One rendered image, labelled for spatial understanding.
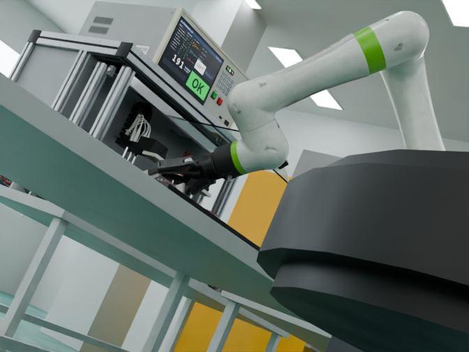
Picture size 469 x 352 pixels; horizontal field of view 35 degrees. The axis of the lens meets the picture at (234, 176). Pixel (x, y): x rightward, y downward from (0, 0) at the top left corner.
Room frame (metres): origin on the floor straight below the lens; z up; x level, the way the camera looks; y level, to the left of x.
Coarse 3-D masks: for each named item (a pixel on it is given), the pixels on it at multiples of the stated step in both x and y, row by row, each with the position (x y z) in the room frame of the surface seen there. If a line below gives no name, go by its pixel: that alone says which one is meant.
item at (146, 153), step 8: (120, 144) 2.14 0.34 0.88; (128, 144) 2.11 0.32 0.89; (136, 144) 2.09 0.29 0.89; (144, 144) 2.08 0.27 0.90; (152, 144) 2.06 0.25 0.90; (160, 144) 2.08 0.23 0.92; (136, 152) 2.15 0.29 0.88; (144, 152) 2.07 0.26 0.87; (152, 152) 2.06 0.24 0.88; (160, 152) 2.09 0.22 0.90; (128, 160) 2.14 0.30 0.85; (152, 160) 2.11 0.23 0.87; (160, 160) 2.07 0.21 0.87
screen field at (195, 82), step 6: (192, 72) 2.19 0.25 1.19; (192, 78) 2.20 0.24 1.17; (198, 78) 2.22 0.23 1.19; (186, 84) 2.19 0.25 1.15; (192, 84) 2.21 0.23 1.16; (198, 84) 2.23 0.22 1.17; (204, 84) 2.25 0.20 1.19; (192, 90) 2.22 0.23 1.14; (198, 90) 2.24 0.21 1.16; (204, 90) 2.26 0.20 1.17; (204, 96) 2.27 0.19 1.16
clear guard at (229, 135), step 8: (200, 128) 2.28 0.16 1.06; (208, 128) 2.24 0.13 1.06; (216, 128) 2.20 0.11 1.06; (224, 128) 2.17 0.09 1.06; (208, 136) 2.34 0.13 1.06; (216, 136) 2.29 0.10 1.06; (224, 136) 2.26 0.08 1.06; (232, 136) 2.21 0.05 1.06; (240, 136) 2.18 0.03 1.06; (216, 144) 2.39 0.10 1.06; (224, 144) 2.34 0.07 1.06; (280, 176) 2.22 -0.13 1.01
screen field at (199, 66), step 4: (196, 64) 2.19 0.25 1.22; (200, 64) 2.21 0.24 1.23; (196, 68) 2.20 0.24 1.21; (200, 68) 2.21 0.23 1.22; (204, 68) 2.23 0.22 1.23; (200, 72) 2.22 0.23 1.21; (204, 72) 2.23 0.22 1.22; (208, 72) 2.24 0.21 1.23; (204, 76) 2.24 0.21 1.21; (208, 76) 2.25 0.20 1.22; (212, 76) 2.26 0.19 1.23; (208, 80) 2.26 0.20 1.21; (212, 80) 2.27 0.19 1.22
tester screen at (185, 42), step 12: (180, 24) 2.09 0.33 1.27; (180, 36) 2.10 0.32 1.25; (192, 36) 2.14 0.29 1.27; (168, 48) 2.09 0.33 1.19; (180, 48) 2.12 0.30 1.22; (192, 48) 2.16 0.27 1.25; (204, 48) 2.20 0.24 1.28; (168, 60) 2.10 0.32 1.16; (192, 60) 2.17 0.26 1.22; (204, 60) 2.21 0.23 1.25; (216, 60) 2.25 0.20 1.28; (216, 72) 2.27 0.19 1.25
